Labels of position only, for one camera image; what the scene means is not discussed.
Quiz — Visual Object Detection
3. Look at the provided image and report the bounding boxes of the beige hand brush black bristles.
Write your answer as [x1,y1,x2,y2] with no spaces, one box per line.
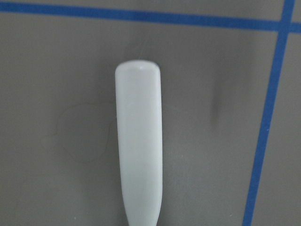
[115,60,163,226]

